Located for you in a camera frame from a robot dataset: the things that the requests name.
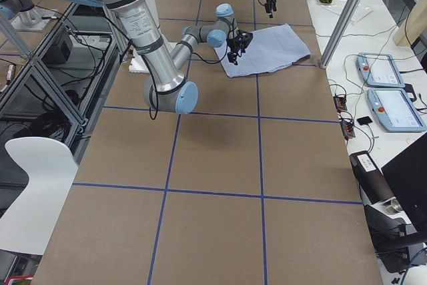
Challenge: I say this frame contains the light blue striped shirt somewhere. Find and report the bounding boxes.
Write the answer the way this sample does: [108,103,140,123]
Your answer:
[221,24,311,77]

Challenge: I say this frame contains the orange circuit board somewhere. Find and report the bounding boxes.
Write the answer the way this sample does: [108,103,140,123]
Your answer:
[340,119,356,140]
[333,95,348,112]

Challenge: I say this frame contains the upper blue teach pendant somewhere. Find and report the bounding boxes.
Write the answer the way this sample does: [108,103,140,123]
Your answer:
[356,52,405,88]

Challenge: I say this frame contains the blue teach pendant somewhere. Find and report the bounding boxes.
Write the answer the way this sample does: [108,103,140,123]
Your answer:
[356,52,405,88]
[367,88,426,133]

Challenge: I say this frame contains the wooden plank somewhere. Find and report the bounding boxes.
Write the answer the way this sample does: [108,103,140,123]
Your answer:
[393,0,426,47]

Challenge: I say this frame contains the small black square pad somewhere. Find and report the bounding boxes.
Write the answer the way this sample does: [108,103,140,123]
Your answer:
[356,116,373,125]

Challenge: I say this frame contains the lower blue teach pendant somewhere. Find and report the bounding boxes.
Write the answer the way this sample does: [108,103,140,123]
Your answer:
[367,88,426,133]

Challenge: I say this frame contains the black brown box device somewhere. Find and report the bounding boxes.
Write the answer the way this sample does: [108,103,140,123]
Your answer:
[349,151,395,204]

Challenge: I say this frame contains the black monitor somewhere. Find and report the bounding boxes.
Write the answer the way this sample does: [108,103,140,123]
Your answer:
[382,135,426,231]

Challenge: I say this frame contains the white chair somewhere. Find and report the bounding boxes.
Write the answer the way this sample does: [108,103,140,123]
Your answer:
[1,137,78,255]

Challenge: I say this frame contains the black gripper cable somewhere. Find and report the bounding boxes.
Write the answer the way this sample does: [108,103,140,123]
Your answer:
[189,24,238,65]

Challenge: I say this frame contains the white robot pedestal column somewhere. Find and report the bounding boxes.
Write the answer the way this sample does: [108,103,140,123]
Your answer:
[129,0,175,75]

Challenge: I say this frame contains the aluminium frame post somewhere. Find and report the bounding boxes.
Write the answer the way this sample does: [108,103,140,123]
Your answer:
[319,0,360,69]

